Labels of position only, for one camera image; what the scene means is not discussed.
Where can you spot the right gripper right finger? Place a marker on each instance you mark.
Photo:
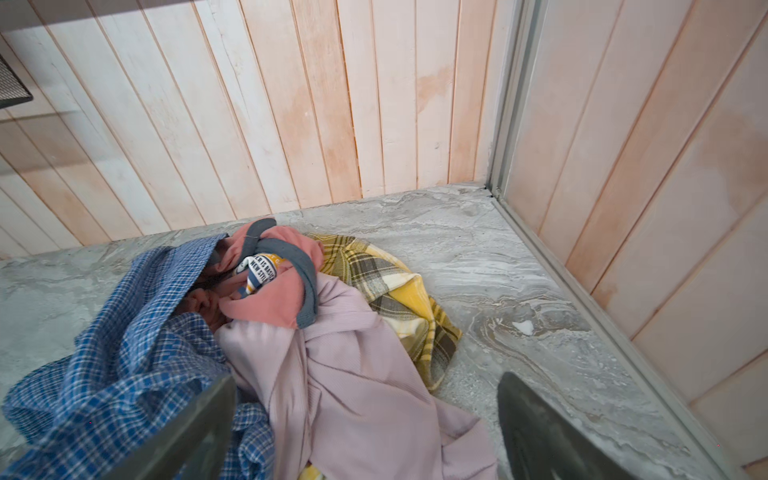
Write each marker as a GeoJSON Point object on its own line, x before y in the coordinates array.
{"type": "Point", "coordinates": [541, 444]}

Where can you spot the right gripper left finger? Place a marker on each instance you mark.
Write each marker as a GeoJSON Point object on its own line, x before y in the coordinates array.
{"type": "Point", "coordinates": [193, 445]}

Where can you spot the blue checked cloth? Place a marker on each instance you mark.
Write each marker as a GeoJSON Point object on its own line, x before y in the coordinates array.
{"type": "Point", "coordinates": [133, 369]}

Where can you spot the mauve pink cloth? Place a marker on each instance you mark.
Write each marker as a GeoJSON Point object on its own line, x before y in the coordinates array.
{"type": "Point", "coordinates": [267, 362]}

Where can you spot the yellow plaid cloth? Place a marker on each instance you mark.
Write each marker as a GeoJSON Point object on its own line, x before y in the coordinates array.
{"type": "Point", "coordinates": [396, 300]}

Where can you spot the salmon pink grey-trimmed garment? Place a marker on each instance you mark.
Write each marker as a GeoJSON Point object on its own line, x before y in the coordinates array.
{"type": "Point", "coordinates": [263, 273]}

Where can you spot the black wire mesh basket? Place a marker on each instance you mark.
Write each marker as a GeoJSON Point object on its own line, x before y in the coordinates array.
{"type": "Point", "coordinates": [12, 91]}

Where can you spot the right aluminium corner post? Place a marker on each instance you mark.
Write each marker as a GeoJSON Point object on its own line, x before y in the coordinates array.
{"type": "Point", "coordinates": [523, 44]}

